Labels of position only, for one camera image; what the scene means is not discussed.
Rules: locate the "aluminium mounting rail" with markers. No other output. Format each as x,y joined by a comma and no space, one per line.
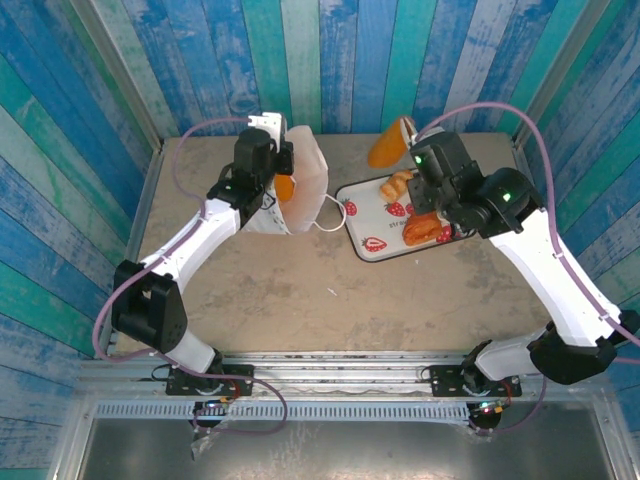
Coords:
340,372

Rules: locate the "tiny white paper scrap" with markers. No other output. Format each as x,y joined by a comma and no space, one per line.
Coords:
331,291

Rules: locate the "small circuit board with LEDs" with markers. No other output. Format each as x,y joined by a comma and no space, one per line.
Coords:
215,403
487,408

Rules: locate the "fake orange loaf white top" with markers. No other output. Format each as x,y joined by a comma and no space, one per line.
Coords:
387,147

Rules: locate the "white paper bag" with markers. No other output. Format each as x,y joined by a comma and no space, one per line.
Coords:
307,175

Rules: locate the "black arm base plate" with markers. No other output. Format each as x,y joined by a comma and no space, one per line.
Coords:
240,372
445,375

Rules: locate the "white strawberry print tray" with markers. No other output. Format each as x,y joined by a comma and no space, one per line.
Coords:
372,225

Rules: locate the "steel sheet plate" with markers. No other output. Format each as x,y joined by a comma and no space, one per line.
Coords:
350,450

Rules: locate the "orange bread loaf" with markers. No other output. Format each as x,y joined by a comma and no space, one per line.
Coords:
284,187

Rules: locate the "fake croissant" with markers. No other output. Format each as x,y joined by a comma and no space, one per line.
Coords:
396,185

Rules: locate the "aluminium frame post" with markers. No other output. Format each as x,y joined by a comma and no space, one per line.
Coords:
560,72
120,75

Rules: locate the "clear plastic scrap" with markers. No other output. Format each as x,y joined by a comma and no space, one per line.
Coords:
202,442

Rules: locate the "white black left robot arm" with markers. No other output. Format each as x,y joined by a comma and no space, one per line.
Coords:
200,240

